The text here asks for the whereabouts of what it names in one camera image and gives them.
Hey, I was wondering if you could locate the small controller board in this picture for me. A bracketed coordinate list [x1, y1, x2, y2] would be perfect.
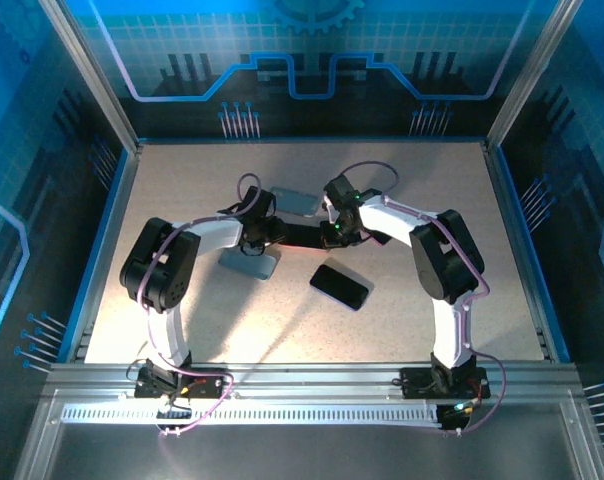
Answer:
[154, 394, 193, 417]
[437, 399, 479, 433]

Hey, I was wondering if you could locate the metal tray panel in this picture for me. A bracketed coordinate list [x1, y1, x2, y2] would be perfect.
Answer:
[11, 389, 604, 480]

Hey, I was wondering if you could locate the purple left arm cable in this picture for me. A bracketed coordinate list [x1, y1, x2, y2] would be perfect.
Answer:
[125, 172, 263, 440]

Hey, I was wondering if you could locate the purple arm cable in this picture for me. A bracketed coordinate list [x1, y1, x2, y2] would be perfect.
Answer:
[339, 160, 507, 438]
[125, 172, 263, 440]

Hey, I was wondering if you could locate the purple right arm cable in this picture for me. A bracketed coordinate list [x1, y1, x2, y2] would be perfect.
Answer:
[339, 160, 507, 438]

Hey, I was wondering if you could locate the aluminium side rail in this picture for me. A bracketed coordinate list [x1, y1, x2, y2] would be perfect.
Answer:
[64, 143, 143, 364]
[483, 142, 571, 364]

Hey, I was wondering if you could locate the aluminium cross rail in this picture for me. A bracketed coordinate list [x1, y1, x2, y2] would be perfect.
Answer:
[46, 362, 583, 402]

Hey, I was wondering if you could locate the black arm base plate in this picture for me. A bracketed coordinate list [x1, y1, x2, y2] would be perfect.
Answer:
[133, 367, 234, 401]
[399, 366, 489, 401]

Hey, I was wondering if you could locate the white slotted cable duct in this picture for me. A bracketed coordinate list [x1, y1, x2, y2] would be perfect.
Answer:
[60, 403, 441, 427]

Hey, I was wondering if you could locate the aluminium frame post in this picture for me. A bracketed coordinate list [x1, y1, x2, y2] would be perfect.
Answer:
[483, 0, 586, 151]
[37, 0, 144, 157]

